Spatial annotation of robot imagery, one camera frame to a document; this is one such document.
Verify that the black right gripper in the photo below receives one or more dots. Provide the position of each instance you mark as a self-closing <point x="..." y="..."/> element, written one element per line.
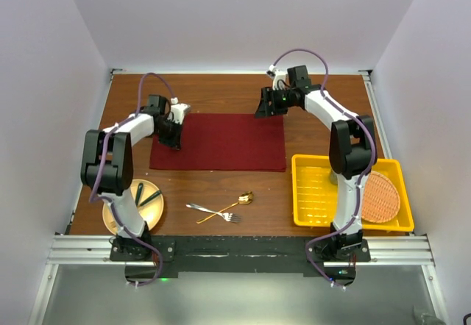
<point x="264" y="109"/>

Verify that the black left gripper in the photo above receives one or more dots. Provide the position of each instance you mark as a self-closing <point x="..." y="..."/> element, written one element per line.
<point x="174" y="142"/>

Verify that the dark red cloth napkin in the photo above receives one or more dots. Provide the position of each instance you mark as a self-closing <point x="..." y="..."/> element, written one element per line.
<point x="225" y="142"/>

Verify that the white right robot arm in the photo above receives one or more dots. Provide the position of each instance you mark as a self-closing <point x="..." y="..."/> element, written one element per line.
<point x="352" y="149"/>

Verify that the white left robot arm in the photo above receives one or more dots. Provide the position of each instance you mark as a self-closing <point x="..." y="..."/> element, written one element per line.
<point x="107" y="166"/>

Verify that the gold spoon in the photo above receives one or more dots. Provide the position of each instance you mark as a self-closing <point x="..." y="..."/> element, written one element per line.
<point x="244" y="199"/>

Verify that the grey mug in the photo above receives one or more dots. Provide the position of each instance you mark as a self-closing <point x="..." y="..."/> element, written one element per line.
<point x="333" y="178"/>

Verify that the yellow plastic tray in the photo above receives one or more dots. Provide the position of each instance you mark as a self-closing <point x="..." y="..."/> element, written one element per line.
<point x="315" y="198"/>

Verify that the silver fork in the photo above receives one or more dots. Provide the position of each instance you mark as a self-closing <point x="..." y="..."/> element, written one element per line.
<point x="213" y="211"/>

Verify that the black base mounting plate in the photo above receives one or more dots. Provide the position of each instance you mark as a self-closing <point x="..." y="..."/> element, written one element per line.
<point x="237" y="254"/>

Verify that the orange woven round mat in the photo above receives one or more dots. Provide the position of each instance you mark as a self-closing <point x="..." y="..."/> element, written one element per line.
<point x="381" y="200"/>

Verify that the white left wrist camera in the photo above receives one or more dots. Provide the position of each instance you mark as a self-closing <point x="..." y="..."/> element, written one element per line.
<point x="178" y="110"/>

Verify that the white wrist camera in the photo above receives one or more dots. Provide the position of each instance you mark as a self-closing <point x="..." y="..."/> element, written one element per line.
<point x="178" y="110"/>
<point x="278" y="78"/>

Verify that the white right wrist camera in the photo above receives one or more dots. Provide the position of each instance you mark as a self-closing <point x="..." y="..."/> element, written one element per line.
<point x="278" y="78"/>

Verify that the green handled gold utensil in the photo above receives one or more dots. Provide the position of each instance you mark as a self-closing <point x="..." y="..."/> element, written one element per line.
<point x="150" y="198"/>
<point x="138" y="193"/>

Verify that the aluminium right side rail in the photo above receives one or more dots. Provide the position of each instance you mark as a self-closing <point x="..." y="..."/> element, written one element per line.
<point x="366" y="75"/>

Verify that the aluminium rail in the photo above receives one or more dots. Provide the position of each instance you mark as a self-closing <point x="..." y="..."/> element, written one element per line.
<point x="96" y="249"/>
<point x="366" y="75"/>

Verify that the aluminium front rail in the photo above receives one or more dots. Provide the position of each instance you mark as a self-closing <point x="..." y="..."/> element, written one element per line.
<point x="96" y="249"/>

